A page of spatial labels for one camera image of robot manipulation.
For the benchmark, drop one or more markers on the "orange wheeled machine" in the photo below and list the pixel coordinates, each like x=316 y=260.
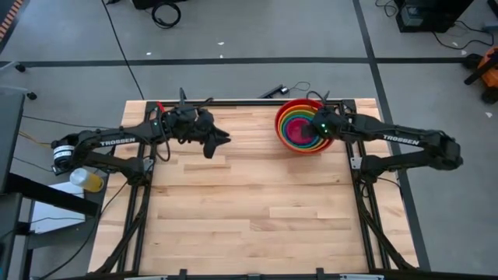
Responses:
x=488 y=72

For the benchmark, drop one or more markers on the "green plastic bowl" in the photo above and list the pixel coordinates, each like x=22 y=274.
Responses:
x=300 y=114

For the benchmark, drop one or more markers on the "orange plastic bowl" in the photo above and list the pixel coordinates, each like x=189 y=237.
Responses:
x=297 y=107

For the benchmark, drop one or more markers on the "yellow plastic bowl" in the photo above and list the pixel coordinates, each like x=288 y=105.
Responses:
x=299 y=111

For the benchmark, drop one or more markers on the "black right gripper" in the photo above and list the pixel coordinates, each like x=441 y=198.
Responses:
x=330 y=124

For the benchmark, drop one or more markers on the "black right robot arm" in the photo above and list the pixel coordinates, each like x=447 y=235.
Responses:
x=404 y=140

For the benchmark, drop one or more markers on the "stack of rainbow bowls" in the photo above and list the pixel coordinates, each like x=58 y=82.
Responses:
x=307 y=151

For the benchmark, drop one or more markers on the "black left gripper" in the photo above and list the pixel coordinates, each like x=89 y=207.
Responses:
x=188 y=124

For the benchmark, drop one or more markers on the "black aluminium table frame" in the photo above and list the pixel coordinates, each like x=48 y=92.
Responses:
x=140 y=218

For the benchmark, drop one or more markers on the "dark side desk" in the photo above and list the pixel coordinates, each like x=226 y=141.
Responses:
x=9 y=140

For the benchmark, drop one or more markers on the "bottle with yellow liquid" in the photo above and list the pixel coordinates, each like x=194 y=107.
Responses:
x=87 y=179

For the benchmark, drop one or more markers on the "teal plastic bowl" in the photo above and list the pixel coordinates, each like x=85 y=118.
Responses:
x=285 y=130

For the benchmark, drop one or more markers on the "black power adapter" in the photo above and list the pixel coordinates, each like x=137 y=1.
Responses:
x=274 y=91

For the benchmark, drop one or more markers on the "red clip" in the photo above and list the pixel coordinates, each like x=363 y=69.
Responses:
x=160 y=107

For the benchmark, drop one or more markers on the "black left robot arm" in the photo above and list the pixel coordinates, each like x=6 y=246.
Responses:
x=113 y=142

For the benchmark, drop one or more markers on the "black computer case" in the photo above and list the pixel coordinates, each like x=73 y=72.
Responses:
x=432 y=15

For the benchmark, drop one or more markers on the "magenta plastic bowl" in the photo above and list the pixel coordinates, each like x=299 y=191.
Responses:
x=296 y=130

